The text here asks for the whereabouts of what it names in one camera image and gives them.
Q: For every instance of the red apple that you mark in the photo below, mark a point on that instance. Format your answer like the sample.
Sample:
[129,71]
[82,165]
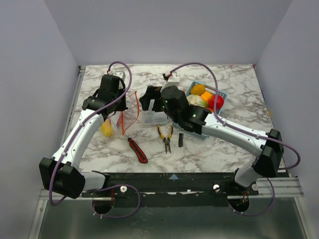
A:
[215,100]

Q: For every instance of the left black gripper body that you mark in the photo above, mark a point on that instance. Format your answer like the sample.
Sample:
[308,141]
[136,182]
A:
[120,103]

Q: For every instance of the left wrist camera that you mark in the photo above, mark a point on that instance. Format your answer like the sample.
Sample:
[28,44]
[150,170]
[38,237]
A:
[120,74]

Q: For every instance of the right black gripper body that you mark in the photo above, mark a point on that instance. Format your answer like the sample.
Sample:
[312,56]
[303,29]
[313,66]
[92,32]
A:
[154,100]

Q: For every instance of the yellow handled pliers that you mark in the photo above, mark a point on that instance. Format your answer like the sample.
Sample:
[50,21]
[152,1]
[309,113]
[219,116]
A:
[166,139]

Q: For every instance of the clear zip top bag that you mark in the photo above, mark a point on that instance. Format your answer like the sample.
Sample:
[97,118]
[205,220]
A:
[121,121]

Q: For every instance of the red black utility knife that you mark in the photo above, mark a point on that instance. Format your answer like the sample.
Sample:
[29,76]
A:
[137,150]

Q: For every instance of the light blue plastic basket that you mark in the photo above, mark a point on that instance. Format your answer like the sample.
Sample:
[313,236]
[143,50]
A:
[208,88]

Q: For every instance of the white cauliflower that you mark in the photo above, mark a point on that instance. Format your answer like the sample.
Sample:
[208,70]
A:
[196,100]

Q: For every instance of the clear plastic screw box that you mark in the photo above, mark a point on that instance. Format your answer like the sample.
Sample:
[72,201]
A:
[154,118]

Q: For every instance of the black bit holder strip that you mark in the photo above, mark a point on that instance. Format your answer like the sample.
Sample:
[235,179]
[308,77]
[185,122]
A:
[180,140]

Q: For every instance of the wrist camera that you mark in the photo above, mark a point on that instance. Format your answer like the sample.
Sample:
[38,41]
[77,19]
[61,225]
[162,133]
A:
[173,80]
[120,74]

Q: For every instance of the brown potato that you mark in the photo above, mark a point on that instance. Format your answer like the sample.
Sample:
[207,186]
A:
[198,89]

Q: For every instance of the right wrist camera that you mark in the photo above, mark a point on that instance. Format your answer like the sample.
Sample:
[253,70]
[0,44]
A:
[173,80]

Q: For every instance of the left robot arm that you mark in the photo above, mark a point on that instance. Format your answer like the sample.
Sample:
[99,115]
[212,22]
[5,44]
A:
[60,173]

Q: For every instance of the orange yellow bell pepper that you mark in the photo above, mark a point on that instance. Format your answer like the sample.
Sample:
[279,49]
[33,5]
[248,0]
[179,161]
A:
[206,96]

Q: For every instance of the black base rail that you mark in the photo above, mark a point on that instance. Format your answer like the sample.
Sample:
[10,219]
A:
[172,189]

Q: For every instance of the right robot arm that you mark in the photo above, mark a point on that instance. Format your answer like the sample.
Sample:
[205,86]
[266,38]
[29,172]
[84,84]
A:
[265,146]

